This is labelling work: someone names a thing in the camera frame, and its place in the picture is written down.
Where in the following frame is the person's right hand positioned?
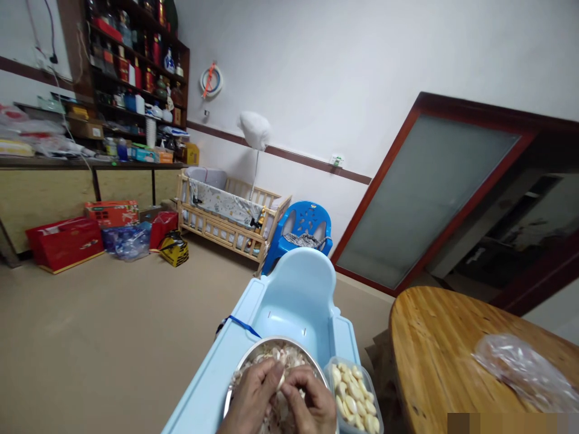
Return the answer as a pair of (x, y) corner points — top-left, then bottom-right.
(279, 365), (339, 434)

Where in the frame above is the person's left hand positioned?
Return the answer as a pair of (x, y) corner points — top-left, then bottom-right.
(220, 361), (285, 434)

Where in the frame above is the pile of garlic skins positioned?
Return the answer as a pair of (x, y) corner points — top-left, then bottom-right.
(231, 341), (327, 434)

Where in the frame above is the round metal bowl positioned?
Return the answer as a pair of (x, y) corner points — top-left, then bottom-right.
(222, 335), (340, 434)

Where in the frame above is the heap of peeled garlic pieces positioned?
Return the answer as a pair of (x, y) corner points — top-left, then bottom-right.
(331, 363), (379, 432)

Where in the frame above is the clear plastic container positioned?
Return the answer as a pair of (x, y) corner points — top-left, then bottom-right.
(323, 356), (384, 434)

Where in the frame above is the light blue baby high chair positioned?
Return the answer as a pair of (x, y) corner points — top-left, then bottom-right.
(160, 247), (364, 434)

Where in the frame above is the patterned cloth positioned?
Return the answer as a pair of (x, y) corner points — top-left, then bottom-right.
(282, 231), (329, 254)

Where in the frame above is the round wooden table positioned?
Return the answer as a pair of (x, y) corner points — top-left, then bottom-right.
(390, 285), (579, 434)

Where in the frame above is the yellow and black bag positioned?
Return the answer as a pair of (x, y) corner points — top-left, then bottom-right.
(157, 230), (190, 268)

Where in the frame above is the blue plastic chair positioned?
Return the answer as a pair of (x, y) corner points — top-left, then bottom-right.
(261, 201), (334, 277)

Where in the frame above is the wooden baby crib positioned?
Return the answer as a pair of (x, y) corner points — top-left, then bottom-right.
(176, 166), (293, 266)

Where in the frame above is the red paper bag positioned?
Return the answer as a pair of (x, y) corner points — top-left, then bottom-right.
(149, 211), (180, 250)

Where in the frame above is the pack of water bottles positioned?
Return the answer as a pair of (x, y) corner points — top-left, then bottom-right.
(101, 221), (153, 263)

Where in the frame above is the clear plastic bag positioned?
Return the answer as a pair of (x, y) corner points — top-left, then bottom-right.
(471, 333), (579, 415)

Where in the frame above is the red and green carton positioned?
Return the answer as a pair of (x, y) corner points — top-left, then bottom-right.
(84, 200), (140, 229)

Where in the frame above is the frosted glass sliding door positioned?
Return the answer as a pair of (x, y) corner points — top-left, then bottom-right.
(331, 92), (543, 298)

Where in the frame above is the large red gift box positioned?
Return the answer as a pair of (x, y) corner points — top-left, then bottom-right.
(25, 216), (106, 275)

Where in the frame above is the white net bundle on pole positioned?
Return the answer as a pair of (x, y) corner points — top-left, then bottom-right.
(238, 110), (274, 200)

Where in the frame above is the long counter cabinet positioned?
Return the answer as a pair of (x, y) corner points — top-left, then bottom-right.
(0, 101), (201, 268)

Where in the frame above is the dark wooden shelf with bottles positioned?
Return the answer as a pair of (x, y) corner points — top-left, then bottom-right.
(59, 0), (191, 139)

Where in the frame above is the heap of plastic bags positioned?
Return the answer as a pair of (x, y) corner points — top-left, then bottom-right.
(0, 102), (73, 159)

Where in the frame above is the blue strap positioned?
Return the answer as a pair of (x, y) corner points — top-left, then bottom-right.
(216, 314), (263, 340)

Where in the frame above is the round white wall hanging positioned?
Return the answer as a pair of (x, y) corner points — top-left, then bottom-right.
(199, 60), (226, 100)

